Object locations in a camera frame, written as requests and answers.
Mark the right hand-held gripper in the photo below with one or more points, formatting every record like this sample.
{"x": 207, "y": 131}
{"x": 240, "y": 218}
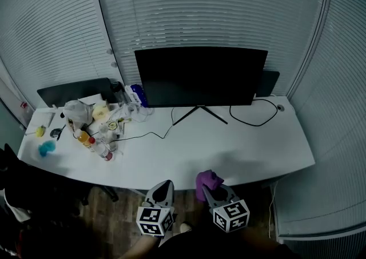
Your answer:
{"x": 231, "y": 216}

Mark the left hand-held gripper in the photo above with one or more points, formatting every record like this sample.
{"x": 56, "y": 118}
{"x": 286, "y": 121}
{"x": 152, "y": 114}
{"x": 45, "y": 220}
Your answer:
{"x": 150, "y": 220}

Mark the purple cloth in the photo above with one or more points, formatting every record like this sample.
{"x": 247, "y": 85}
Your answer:
{"x": 208, "y": 180}

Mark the black computer monitor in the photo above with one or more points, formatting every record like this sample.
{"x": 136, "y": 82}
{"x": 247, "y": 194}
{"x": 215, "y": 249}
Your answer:
{"x": 200, "y": 77}

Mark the person's right forearm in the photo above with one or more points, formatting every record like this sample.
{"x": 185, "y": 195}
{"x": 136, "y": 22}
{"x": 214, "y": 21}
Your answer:
{"x": 257, "y": 238}

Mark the person's left forearm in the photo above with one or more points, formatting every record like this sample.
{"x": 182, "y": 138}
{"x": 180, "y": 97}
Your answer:
{"x": 143, "y": 247}

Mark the person's white shoe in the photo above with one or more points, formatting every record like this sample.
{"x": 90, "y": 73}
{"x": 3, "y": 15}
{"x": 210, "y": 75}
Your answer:
{"x": 186, "y": 227}

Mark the person's dark clothing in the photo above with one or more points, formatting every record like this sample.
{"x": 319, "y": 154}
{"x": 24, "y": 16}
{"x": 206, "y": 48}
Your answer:
{"x": 217, "y": 246}

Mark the red-capped clear bottle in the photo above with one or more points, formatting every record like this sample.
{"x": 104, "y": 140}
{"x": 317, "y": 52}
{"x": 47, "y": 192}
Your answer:
{"x": 103, "y": 150}

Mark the round yellow-label packet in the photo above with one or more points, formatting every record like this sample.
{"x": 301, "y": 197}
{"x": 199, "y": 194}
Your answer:
{"x": 113, "y": 125}

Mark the white power strip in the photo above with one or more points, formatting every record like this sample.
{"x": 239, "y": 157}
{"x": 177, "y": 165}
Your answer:
{"x": 128, "y": 108}

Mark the orange juice bottle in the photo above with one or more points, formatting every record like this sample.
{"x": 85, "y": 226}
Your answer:
{"x": 83, "y": 137}

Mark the blue white packet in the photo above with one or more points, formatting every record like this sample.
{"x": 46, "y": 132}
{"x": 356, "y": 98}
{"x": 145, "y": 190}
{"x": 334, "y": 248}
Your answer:
{"x": 138, "y": 95}

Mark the yellow tissue pack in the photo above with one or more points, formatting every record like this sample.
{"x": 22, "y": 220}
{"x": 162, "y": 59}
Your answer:
{"x": 100, "y": 110}

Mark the dark-lidded clear water bottle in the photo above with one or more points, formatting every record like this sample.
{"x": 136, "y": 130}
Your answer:
{"x": 117, "y": 92}

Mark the black office chair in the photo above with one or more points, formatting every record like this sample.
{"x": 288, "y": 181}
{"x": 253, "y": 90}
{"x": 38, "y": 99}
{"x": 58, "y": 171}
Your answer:
{"x": 43, "y": 189}

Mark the black pen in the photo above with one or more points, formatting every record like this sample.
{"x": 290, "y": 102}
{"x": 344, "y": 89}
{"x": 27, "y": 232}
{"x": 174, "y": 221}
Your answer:
{"x": 61, "y": 132}

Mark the white plastic bag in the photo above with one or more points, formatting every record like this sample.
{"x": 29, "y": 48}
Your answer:
{"x": 77, "y": 112}

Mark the white paper sheet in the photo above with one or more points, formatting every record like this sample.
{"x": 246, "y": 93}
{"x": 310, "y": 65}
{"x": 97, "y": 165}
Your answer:
{"x": 90, "y": 99}

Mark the short dark desk partition panel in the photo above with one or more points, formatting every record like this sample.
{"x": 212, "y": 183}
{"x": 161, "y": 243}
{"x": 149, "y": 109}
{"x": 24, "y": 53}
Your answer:
{"x": 268, "y": 83}

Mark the black computer mouse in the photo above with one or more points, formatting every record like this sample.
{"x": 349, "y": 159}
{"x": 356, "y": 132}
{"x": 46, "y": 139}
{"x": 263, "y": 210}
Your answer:
{"x": 55, "y": 132}

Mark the blue fluffy ball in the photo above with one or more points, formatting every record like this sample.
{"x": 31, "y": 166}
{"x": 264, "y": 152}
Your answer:
{"x": 47, "y": 148}

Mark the small yellow toy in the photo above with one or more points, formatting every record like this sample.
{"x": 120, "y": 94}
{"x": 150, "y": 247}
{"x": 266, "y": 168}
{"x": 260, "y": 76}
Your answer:
{"x": 40, "y": 131}

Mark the white keyboard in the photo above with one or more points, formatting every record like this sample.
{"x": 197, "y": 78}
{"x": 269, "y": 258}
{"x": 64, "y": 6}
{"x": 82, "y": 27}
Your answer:
{"x": 47, "y": 117}

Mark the round metal glass fitting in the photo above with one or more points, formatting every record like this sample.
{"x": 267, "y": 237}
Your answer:
{"x": 109, "y": 51}
{"x": 114, "y": 65}

